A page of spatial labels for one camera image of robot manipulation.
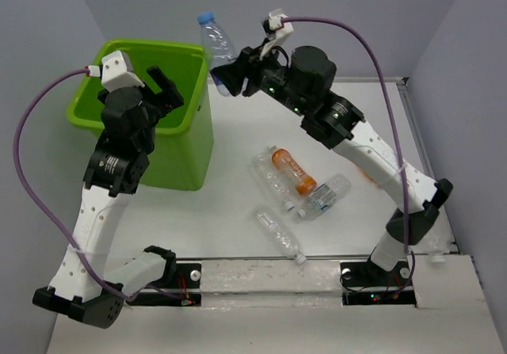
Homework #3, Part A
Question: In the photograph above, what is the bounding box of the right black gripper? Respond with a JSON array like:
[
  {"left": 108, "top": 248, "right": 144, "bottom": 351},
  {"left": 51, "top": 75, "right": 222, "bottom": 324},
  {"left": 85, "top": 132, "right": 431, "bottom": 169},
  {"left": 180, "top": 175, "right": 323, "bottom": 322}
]
[{"left": 215, "top": 36, "right": 310, "bottom": 117}]

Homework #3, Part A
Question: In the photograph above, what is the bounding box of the blue cap water bottle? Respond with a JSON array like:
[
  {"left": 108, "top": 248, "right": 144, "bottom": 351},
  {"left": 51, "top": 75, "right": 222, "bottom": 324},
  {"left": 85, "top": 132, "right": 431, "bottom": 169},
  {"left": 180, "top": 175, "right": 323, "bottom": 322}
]
[{"left": 197, "top": 12, "right": 238, "bottom": 97}]

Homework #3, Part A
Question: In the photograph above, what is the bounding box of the clear bottle blue label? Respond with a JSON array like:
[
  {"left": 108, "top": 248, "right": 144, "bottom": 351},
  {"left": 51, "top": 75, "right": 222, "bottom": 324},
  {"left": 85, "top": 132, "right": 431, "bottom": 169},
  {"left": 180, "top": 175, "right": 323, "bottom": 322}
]
[{"left": 296, "top": 173, "right": 352, "bottom": 220}]

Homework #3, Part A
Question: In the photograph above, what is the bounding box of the clear bottle front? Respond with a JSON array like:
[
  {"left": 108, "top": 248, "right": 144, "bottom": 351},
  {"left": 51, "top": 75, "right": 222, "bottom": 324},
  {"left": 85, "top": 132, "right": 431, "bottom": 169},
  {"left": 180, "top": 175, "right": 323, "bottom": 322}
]
[{"left": 253, "top": 204, "right": 307, "bottom": 265}]

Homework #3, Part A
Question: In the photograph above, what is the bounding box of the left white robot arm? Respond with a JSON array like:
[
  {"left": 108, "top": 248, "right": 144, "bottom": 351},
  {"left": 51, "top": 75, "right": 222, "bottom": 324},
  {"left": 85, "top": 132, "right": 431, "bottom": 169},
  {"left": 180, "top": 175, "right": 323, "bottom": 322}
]
[{"left": 32, "top": 64, "right": 184, "bottom": 329}]

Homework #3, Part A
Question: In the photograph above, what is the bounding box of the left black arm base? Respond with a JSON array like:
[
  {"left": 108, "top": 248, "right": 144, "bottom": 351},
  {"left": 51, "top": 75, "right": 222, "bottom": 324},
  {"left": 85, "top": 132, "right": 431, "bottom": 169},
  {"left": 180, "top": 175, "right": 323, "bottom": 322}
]
[{"left": 127, "top": 261, "right": 202, "bottom": 307}]

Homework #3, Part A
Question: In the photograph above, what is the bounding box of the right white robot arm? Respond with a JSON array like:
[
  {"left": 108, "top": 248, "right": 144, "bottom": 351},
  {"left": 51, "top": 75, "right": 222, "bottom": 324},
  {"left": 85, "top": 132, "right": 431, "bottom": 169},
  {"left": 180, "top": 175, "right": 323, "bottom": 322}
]
[{"left": 211, "top": 46, "right": 453, "bottom": 284}]

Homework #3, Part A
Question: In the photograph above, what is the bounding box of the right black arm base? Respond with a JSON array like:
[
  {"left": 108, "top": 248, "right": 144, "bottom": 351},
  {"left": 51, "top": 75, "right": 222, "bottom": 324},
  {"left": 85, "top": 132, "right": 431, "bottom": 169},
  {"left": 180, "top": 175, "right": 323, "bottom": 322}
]
[{"left": 339, "top": 261, "right": 417, "bottom": 306}]

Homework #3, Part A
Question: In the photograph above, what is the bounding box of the green plastic bin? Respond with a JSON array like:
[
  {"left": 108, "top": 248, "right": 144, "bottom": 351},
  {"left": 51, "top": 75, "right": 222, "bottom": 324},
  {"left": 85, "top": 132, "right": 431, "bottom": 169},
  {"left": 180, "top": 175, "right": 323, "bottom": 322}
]
[{"left": 67, "top": 39, "right": 214, "bottom": 191}]

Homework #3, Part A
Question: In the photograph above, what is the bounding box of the clear crushed bottle white cap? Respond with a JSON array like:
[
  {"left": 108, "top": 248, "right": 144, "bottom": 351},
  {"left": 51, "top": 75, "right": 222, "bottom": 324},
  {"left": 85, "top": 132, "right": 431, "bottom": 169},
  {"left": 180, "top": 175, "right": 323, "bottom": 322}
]
[{"left": 250, "top": 147, "right": 295, "bottom": 211}]

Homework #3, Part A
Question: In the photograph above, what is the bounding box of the orange drink bottle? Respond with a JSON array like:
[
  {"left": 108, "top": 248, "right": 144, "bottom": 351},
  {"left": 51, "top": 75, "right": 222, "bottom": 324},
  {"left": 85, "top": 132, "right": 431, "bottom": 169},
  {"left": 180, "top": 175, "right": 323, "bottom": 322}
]
[{"left": 269, "top": 146, "right": 318, "bottom": 196}]

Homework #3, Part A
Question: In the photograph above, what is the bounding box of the small orange bottle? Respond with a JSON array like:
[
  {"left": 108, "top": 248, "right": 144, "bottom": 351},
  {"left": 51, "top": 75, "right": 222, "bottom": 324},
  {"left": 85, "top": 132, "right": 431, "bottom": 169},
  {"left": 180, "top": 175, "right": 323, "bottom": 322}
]
[{"left": 358, "top": 168, "right": 381, "bottom": 188}]

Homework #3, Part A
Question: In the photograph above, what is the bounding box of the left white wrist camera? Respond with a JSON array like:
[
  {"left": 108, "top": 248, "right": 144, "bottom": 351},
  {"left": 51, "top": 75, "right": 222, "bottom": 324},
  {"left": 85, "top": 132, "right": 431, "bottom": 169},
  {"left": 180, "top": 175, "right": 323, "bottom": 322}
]
[{"left": 86, "top": 50, "right": 145, "bottom": 92}]

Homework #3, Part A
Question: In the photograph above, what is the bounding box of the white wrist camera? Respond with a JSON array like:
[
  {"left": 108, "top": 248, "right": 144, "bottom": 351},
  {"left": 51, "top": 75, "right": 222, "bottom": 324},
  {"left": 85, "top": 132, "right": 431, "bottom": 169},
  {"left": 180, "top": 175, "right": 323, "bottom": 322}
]
[
  {"left": 260, "top": 9, "right": 294, "bottom": 60},
  {"left": 86, "top": 50, "right": 145, "bottom": 92}
]

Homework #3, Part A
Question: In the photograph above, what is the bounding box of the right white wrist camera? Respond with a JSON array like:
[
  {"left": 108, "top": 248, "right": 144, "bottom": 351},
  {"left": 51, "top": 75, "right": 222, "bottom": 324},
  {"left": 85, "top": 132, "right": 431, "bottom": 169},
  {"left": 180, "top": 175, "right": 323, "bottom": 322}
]
[{"left": 260, "top": 9, "right": 294, "bottom": 60}]

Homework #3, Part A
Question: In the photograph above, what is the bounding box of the clear bottle near right wall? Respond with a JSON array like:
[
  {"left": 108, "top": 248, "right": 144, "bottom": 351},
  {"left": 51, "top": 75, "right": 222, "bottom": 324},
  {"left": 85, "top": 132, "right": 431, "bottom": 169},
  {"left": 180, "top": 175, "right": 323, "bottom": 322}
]
[{"left": 425, "top": 230, "right": 452, "bottom": 265}]

